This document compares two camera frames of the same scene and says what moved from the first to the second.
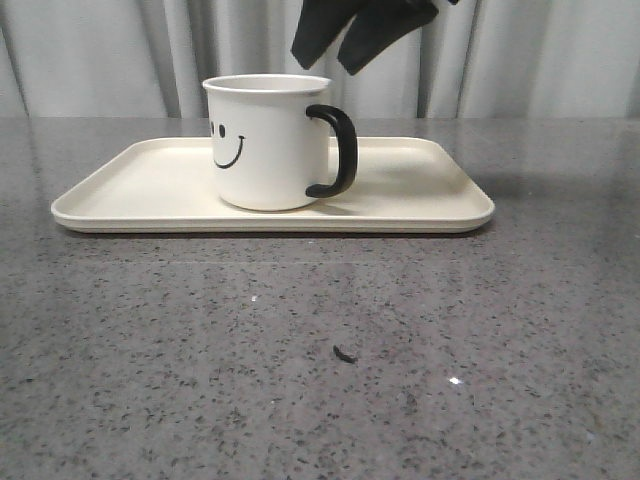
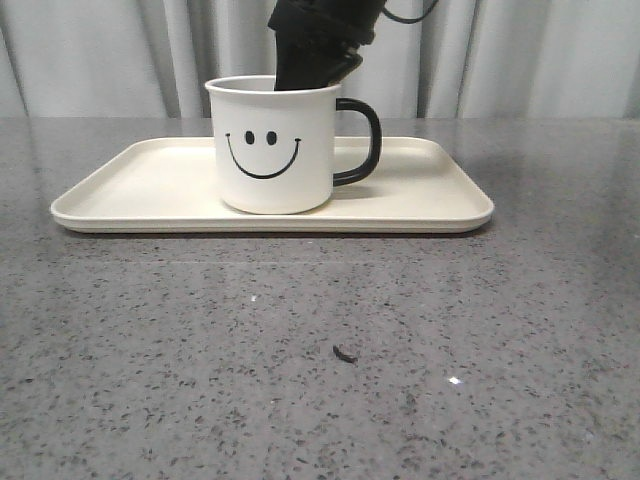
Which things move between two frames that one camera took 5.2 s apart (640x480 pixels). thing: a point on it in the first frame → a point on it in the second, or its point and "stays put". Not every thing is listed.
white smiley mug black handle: (348, 164) → (276, 148)
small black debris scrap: (345, 357) stays put
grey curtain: (475, 59) stays put
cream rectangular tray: (168, 185) stays put
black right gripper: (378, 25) → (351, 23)
